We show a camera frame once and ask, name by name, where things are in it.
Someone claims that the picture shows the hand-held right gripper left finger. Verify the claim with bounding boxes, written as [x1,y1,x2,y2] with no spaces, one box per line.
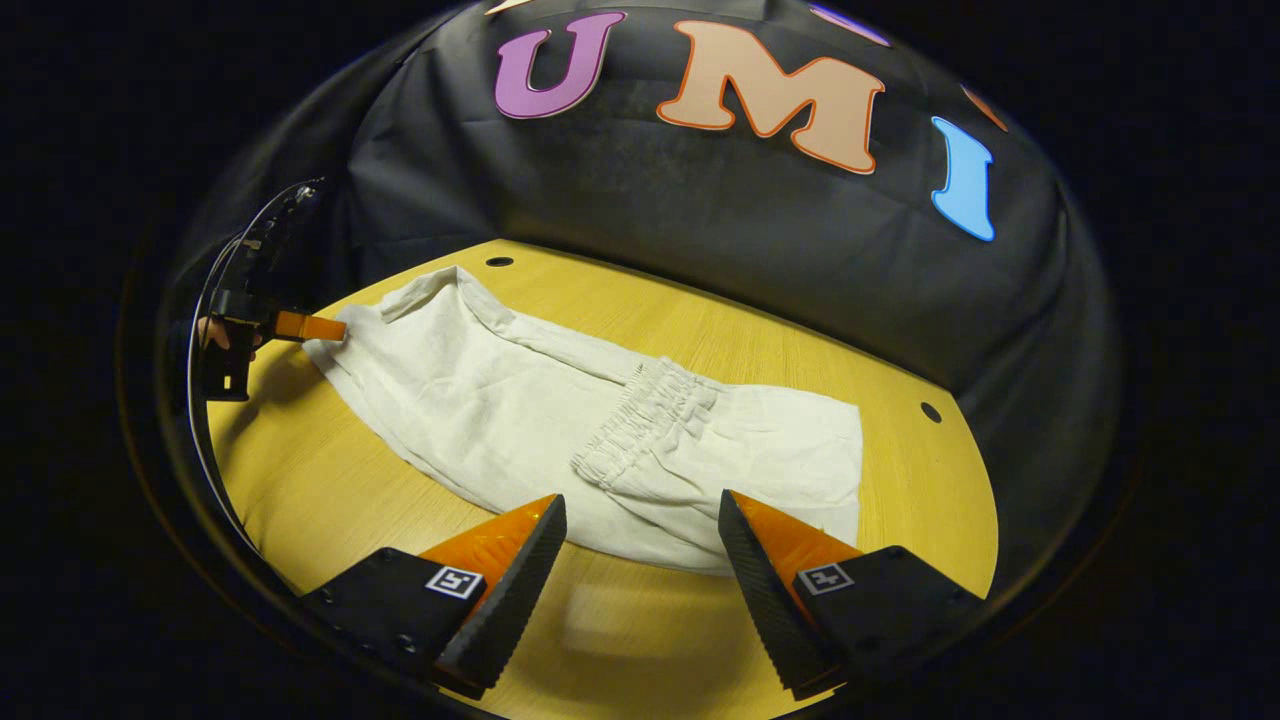
[300,493,568,701]

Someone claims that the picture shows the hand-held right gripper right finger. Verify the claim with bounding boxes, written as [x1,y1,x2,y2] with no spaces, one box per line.
[718,489,986,701]

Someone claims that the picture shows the white jeans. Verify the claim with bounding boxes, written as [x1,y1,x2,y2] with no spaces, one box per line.
[303,265,865,579]

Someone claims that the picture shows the black backdrop cloth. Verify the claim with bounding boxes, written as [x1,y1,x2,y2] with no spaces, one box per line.
[200,0,1123,593]

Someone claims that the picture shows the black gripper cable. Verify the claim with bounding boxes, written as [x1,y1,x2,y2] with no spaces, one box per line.
[185,182,301,557]

